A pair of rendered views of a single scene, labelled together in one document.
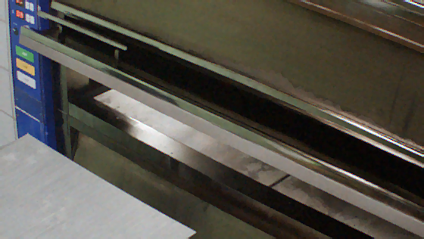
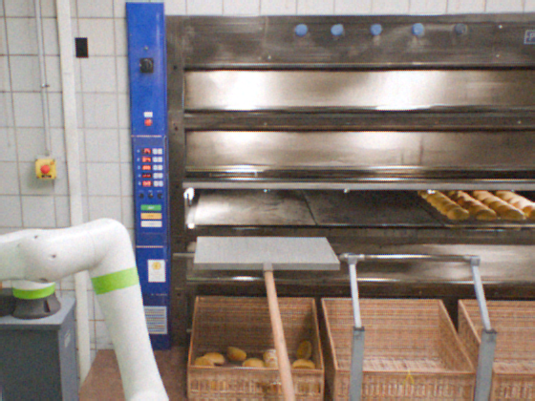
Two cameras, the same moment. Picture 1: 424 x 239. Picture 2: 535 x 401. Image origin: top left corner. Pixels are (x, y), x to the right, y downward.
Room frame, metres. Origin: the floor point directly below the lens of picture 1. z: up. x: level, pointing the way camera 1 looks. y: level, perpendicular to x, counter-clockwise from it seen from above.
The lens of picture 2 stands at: (-0.37, 2.12, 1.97)
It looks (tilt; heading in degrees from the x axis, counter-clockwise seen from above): 16 degrees down; 319
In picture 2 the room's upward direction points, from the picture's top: straight up
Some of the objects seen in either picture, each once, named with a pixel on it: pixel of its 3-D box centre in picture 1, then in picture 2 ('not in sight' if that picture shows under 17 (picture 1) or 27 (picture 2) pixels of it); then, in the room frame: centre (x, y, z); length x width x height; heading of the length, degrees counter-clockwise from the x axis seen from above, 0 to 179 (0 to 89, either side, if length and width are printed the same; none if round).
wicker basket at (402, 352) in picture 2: not in sight; (391, 348); (1.06, -0.13, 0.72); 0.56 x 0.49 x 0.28; 48
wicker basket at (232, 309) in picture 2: not in sight; (254, 346); (1.46, 0.30, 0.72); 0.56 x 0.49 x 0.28; 46
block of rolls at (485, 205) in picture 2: not in sight; (479, 200); (1.19, -1.04, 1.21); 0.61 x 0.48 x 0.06; 137
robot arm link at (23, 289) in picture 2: not in sight; (28, 262); (1.37, 1.34, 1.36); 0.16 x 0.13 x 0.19; 93
